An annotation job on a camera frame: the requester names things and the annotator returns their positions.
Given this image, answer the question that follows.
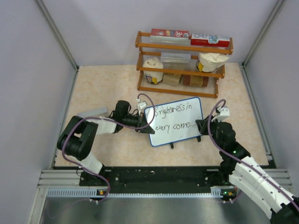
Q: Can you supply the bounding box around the blue framed whiteboard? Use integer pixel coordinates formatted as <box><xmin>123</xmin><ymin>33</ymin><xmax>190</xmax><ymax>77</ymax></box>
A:
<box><xmin>144</xmin><ymin>97</ymin><xmax>204</xmax><ymax>147</ymax></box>

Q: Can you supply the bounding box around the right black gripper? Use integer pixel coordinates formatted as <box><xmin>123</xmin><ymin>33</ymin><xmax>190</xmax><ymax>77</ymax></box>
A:
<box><xmin>196</xmin><ymin>114</ymin><xmax>224</xmax><ymax>150</ymax></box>

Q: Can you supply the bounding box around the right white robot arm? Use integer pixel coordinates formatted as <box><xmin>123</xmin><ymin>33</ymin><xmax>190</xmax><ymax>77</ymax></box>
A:
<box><xmin>195</xmin><ymin>119</ymin><xmax>299</xmax><ymax>224</ymax></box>

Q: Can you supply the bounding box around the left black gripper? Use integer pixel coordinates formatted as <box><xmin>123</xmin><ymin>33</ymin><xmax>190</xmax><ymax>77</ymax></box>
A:
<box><xmin>122</xmin><ymin>112</ymin><xmax>154</xmax><ymax>133</ymax></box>

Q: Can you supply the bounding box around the grey cable duct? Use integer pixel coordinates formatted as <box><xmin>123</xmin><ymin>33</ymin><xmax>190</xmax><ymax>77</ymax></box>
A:
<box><xmin>46</xmin><ymin>185</ymin><xmax>236</xmax><ymax>199</ymax></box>

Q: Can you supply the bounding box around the wooden three tier rack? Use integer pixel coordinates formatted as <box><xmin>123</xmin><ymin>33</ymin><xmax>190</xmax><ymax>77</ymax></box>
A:
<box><xmin>135</xmin><ymin>31</ymin><xmax>234</xmax><ymax>98</ymax></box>

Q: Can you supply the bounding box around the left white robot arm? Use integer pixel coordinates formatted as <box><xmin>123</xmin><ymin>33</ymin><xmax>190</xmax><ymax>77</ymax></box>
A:
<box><xmin>57</xmin><ymin>99</ymin><xmax>155</xmax><ymax>185</ymax></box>

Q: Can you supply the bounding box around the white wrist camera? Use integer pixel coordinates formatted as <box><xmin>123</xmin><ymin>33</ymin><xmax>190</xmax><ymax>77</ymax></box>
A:
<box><xmin>136</xmin><ymin>98</ymin><xmax>148</xmax><ymax>115</ymax></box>
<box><xmin>211</xmin><ymin>106</ymin><xmax>230</xmax><ymax>122</ymax></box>

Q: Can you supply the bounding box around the white bag right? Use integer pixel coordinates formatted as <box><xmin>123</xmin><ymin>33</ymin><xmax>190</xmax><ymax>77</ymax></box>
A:
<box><xmin>196</xmin><ymin>52</ymin><xmax>229</xmax><ymax>72</ymax></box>

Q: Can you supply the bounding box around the red foil box left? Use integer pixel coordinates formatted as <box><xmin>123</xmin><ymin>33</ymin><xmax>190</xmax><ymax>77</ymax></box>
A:
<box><xmin>150</xmin><ymin>28</ymin><xmax>189</xmax><ymax>39</ymax></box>

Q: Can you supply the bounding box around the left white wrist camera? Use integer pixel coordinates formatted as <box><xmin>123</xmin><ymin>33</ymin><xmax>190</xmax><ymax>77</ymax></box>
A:
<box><xmin>136</xmin><ymin>98</ymin><xmax>148</xmax><ymax>115</ymax></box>

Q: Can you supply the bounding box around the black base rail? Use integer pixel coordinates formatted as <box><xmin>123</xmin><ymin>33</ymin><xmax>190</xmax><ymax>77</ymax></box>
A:
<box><xmin>79</xmin><ymin>166</ymin><xmax>233</xmax><ymax>194</ymax></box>

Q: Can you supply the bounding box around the white bag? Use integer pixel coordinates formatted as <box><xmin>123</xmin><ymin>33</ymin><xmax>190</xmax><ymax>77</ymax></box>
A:
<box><xmin>142</xmin><ymin>57</ymin><xmax>164</xmax><ymax>84</ymax></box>
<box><xmin>196</xmin><ymin>52</ymin><xmax>229</xmax><ymax>72</ymax></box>

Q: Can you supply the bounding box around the clear plastic box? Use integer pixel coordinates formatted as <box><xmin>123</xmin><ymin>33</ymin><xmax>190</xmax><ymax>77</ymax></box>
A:
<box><xmin>160</xmin><ymin>52</ymin><xmax>191</xmax><ymax>64</ymax></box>

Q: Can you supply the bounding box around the white bag left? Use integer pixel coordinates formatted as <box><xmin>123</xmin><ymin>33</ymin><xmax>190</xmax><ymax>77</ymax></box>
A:
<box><xmin>142</xmin><ymin>57</ymin><xmax>164</xmax><ymax>84</ymax></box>

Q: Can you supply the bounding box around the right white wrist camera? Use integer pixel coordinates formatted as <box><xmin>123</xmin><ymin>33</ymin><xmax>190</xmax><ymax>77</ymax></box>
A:
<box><xmin>211</xmin><ymin>106</ymin><xmax>230</xmax><ymax>122</ymax></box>

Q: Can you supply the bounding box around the brown cardboard box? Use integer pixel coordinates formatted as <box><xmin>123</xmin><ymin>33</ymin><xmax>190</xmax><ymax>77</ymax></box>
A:
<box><xmin>163</xmin><ymin>73</ymin><xmax>182</xmax><ymax>86</ymax></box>

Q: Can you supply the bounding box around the red white box right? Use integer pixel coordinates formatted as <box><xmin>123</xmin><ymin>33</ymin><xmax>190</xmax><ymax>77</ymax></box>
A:
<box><xmin>191</xmin><ymin>34</ymin><xmax>231</xmax><ymax>48</ymax></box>

